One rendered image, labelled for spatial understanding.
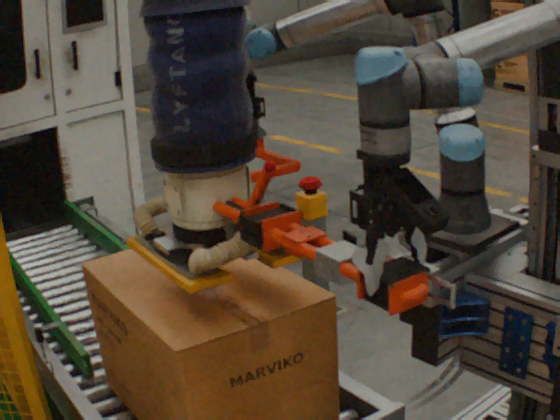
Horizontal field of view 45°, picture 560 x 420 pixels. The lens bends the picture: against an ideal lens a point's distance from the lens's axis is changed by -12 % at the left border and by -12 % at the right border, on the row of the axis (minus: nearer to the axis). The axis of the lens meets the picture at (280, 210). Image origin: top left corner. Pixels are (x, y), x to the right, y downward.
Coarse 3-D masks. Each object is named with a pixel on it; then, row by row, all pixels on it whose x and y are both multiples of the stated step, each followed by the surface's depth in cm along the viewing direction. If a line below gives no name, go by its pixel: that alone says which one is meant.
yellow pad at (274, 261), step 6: (258, 252) 158; (264, 252) 158; (270, 252) 156; (276, 252) 156; (282, 252) 157; (258, 258) 158; (264, 258) 156; (270, 258) 154; (276, 258) 154; (282, 258) 154; (288, 258) 155; (294, 258) 156; (300, 258) 157; (264, 264) 157; (270, 264) 154; (276, 264) 154; (282, 264) 155; (288, 264) 156
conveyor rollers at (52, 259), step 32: (32, 256) 312; (64, 256) 311; (96, 256) 311; (64, 288) 277; (32, 320) 252; (64, 320) 250; (64, 352) 226; (96, 352) 230; (96, 384) 212; (128, 416) 191; (352, 416) 186
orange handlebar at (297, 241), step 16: (272, 160) 184; (288, 160) 179; (256, 176) 170; (272, 176) 173; (224, 208) 149; (288, 240) 131; (304, 240) 129; (320, 240) 130; (304, 256) 129; (352, 272) 117; (416, 288) 108
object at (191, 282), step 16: (128, 240) 170; (144, 240) 167; (144, 256) 162; (160, 256) 158; (176, 256) 157; (176, 272) 150; (192, 272) 149; (208, 272) 148; (224, 272) 149; (192, 288) 144; (208, 288) 146
